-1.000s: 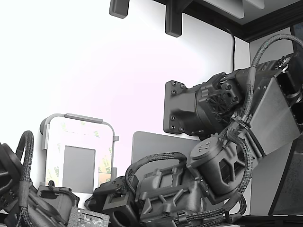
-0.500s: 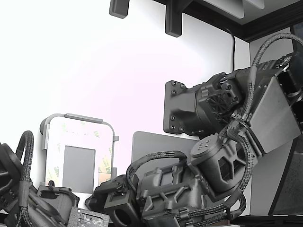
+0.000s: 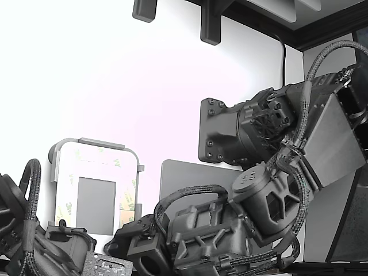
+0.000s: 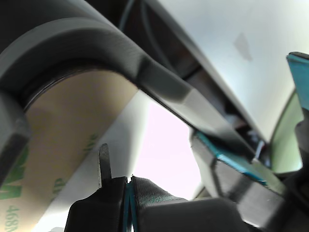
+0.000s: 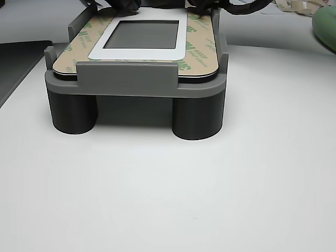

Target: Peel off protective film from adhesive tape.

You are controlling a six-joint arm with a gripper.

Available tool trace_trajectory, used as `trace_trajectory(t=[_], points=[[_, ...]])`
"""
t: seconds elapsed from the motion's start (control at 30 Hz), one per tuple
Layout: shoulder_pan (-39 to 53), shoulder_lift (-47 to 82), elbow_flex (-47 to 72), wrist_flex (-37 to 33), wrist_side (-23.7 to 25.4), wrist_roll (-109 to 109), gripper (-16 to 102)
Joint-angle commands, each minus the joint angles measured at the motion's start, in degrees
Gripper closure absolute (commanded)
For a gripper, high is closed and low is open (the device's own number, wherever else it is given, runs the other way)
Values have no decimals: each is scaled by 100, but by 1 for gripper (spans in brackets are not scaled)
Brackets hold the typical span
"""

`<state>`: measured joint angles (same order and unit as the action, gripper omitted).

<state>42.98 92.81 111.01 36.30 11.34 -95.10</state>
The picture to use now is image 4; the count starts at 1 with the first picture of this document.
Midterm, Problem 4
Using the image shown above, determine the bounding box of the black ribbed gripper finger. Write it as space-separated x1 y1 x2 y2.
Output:
127 174 189 232

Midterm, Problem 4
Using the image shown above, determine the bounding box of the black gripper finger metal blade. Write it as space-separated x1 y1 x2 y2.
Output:
65 143 129 232

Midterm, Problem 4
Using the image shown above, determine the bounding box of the tan liner tape, green print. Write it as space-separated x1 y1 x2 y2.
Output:
0 70 140 232

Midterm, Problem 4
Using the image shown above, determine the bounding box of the black clamp jaw, teal pad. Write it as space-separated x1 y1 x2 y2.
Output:
189 130 309 229
286 52 309 112

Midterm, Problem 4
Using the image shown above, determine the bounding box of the dark panel with grey edge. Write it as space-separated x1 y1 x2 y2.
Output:
115 0 273 145

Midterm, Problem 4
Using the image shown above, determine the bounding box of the pale green curved cover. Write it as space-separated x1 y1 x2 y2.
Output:
270 91 305 174

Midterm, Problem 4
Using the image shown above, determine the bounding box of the grey printed tape frame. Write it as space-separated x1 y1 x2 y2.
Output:
0 0 287 194

